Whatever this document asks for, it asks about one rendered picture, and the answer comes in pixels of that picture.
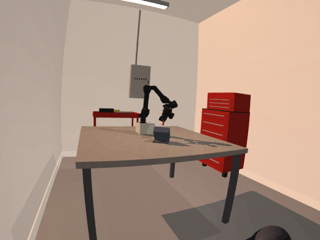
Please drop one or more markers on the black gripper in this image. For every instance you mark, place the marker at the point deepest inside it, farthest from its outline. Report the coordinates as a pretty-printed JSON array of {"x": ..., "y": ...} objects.
[{"x": 165, "y": 114}]

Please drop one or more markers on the dark grey sloped panel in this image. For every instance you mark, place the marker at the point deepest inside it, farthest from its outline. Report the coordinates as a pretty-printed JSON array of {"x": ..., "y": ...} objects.
[{"x": 161, "y": 135}]

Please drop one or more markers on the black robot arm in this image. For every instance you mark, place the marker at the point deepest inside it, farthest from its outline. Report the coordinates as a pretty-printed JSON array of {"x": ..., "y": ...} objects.
[{"x": 145, "y": 111}]

